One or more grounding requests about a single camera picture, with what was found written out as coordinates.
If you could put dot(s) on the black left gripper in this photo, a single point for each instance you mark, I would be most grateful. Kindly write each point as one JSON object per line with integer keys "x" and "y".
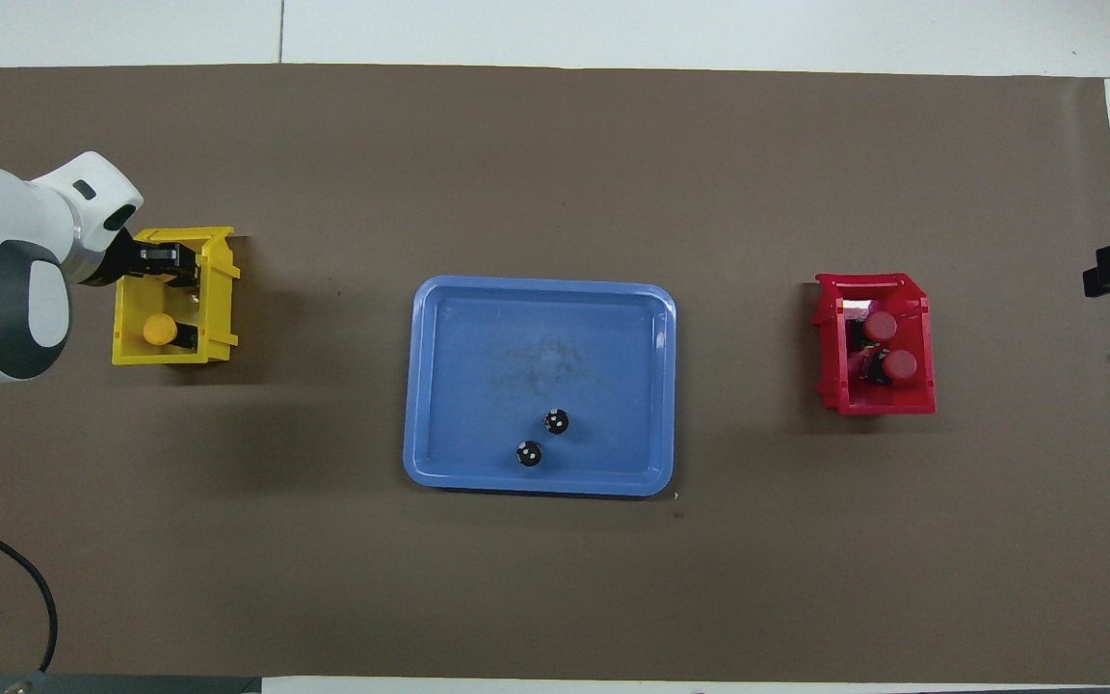
{"x": 117, "y": 258}

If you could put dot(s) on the red push button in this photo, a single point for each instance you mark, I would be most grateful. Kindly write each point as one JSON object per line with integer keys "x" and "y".
{"x": 881, "y": 326}
{"x": 899, "y": 365}

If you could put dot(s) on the yellow plastic bin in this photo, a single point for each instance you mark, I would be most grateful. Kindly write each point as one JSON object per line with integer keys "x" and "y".
{"x": 220, "y": 308}

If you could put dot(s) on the red plastic bin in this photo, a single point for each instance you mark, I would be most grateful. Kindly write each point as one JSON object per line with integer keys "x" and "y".
{"x": 911, "y": 400}

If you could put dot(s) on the blue plastic tray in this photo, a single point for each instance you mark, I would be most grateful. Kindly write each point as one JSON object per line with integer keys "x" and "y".
{"x": 488, "y": 386}

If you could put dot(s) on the brown table mat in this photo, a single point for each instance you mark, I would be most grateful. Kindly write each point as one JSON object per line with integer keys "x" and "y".
{"x": 555, "y": 173}

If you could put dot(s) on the small black knob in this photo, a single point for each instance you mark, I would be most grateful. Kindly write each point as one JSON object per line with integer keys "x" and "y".
{"x": 529, "y": 453}
{"x": 556, "y": 421}

